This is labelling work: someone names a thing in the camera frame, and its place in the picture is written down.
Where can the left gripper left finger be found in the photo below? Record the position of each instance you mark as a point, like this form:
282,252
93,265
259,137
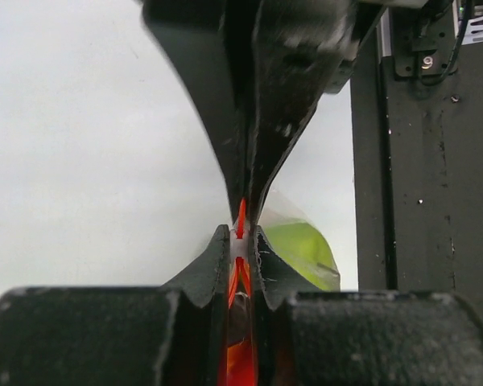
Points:
173,334

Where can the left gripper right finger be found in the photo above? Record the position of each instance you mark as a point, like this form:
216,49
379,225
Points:
392,338

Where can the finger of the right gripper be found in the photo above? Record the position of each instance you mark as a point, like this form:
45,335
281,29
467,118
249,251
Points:
297,47
208,45

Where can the green apple toy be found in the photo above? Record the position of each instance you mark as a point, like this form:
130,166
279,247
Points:
304,248

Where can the clear zip top bag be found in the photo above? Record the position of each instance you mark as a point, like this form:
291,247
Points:
245,281

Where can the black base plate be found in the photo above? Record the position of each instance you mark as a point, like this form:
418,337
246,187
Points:
418,158

